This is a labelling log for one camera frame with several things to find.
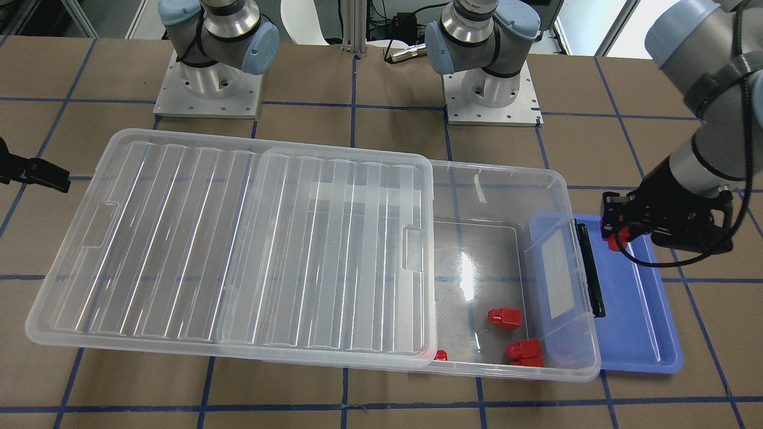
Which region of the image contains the black gripper viewer left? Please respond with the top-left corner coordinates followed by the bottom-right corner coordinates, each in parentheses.
top-left (1, 138), bottom-right (71, 193)

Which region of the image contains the black gripper viewer right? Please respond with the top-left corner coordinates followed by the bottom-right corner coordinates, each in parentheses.
top-left (600, 158), bottom-right (734, 254)

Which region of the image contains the red block picked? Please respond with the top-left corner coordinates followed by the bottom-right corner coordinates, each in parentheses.
top-left (600, 225), bottom-right (632, 252)

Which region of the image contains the clear plastic box lid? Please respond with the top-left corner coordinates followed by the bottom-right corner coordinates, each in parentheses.
top-left (25, 129), bottom-right (437, 370)

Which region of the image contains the blue plastic tray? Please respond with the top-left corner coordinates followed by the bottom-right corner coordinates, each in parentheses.
top-left (575, 214), bottom-right (684, 374)

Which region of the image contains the clear plastic storage box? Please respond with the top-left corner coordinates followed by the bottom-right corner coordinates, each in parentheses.
top-left (421, 160), bottom-right (601, 383)

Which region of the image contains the red block middle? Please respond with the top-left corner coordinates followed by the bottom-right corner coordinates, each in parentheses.
top-left (487, 307), bottom-right (523, 329)

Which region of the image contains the red block front corner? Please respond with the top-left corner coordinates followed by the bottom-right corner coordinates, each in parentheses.
top-left (505, 338), bottom-right (545, 368)

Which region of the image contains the white chair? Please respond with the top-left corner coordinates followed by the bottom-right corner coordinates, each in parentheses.
top-left (280, 1), bottom-right (329, 46)

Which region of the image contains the black box latch handle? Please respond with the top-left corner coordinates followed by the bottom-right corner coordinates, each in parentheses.
top-left (575, 219), bottom-right (607, 318)

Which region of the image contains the metal base plate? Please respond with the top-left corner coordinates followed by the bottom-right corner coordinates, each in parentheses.
top-left (442, 62), bottom-right (544, 127)
top-left (153, 53), bottom-right (263, 119)

